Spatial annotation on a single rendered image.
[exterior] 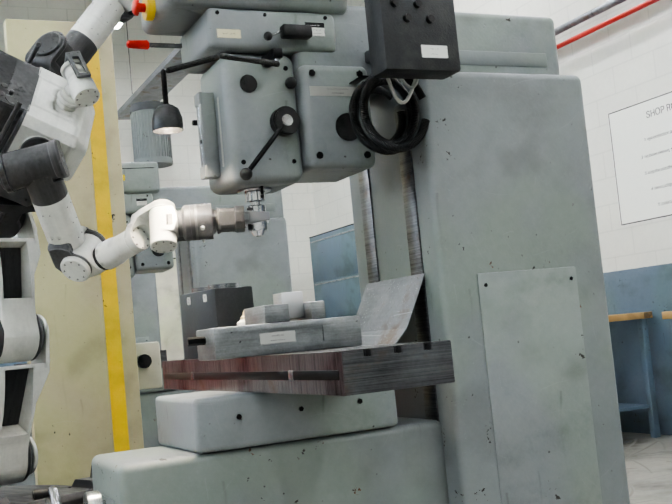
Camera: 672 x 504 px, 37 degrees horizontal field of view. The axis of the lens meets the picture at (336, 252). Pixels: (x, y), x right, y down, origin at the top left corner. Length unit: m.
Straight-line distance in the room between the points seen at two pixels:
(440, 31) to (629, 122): 5.34
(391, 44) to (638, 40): 5.42
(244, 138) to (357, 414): 0.70
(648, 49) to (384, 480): 5.53
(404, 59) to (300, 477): 0.98
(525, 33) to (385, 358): 1.28
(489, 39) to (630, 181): 4.94
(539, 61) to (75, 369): 2.20
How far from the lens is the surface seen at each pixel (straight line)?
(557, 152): 2.68
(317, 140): 2.46
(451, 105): 2.53
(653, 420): 7.47
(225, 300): 2.78
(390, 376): 1.86
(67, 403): 4.09
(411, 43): 2.35
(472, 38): 2.76
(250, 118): 2.43
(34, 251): 2.87
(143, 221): 2.54
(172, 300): 10.85
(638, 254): 7.62
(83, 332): 4.10
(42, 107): 2.63
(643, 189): 7.55
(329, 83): 2.51
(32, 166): 2.48
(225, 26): 2.45
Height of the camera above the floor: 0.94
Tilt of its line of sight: 5 degrees up
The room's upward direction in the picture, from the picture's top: 5 degrees counter-clockwise
